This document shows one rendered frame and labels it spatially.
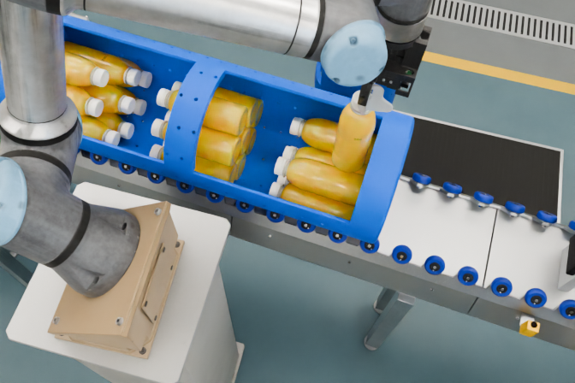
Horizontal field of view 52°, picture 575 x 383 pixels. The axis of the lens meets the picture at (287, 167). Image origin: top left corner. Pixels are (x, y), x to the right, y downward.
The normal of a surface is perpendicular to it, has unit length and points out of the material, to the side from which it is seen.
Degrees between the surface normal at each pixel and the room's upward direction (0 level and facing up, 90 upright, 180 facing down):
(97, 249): 36
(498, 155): 0
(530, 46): 0
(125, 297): 41
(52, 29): 91
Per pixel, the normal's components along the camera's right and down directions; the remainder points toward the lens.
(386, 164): -0.08, -0.16
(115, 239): 0.55, -0.34
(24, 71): 0.04, 0.75
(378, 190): -0.18, 0.14
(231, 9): 0.20, 0.41
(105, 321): -0.61, -0.49
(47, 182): 0.75, -0.48
